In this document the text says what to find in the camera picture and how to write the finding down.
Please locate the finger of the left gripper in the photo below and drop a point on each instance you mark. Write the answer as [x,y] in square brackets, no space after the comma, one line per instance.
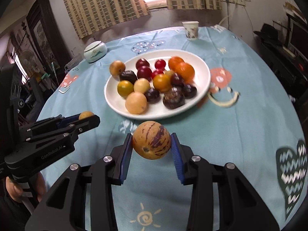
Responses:
[48,125]
[78,127]

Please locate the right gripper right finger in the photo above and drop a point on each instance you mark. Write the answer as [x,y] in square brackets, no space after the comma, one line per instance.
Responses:
[240,206]

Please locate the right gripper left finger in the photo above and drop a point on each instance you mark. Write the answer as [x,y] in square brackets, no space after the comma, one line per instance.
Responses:
[63,207]

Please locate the small yellow loquat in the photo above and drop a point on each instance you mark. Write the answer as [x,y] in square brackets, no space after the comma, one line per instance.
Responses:
[85,114]

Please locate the green yellow tomato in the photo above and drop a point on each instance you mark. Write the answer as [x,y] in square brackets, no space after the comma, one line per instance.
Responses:
[124,88]

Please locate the striped pepino melon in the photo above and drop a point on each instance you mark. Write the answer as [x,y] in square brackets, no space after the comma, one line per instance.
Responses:
[151,140]

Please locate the pale yellow apricot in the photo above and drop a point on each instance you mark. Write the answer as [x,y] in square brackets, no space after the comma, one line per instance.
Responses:
[142,85]

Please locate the dark red plum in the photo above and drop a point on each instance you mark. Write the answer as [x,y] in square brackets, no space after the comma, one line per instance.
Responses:
[141,63]

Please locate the small red cherry tomato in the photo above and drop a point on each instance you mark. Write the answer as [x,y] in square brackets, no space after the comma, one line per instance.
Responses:
[160,64]

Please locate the large peach apricot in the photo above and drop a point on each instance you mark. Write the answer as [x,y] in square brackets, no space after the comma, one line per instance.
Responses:
[169,72]

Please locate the orange tangerine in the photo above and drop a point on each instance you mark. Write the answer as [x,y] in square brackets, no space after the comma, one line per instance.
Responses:
[186,71]
[174,61]

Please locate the small olive yellow fruit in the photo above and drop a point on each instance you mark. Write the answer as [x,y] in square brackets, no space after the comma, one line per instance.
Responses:
[117,67]

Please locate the large red tomato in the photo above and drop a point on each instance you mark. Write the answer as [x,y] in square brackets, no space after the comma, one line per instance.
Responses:
[144,72]

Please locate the standing electric fan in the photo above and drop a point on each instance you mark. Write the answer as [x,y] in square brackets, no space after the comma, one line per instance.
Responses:
[27,61]

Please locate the white ceramic lidded jar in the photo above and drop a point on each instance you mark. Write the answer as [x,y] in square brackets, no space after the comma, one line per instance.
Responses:
[95,51]

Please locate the light blue patterned tablecloth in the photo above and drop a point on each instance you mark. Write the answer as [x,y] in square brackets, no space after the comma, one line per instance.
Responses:
[261,133]

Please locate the white round plate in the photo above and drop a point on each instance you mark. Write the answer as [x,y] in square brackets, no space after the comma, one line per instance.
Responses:
[154,111]

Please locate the dark wooden cabinet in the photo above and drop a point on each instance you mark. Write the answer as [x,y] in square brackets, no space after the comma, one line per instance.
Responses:
[47,37]

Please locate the left striped curtain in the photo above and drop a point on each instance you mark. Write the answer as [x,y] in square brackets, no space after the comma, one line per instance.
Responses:
[91,16]

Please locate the white paper cup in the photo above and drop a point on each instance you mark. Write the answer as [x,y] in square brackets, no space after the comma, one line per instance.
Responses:
[191,29]

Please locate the black hat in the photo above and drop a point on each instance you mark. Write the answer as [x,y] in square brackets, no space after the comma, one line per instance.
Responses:
[269,34]

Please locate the black computer monitor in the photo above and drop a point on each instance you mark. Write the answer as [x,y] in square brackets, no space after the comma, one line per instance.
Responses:
[298,35]

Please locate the wall power strip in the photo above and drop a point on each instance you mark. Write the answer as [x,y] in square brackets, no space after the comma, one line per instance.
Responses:
[237,2]

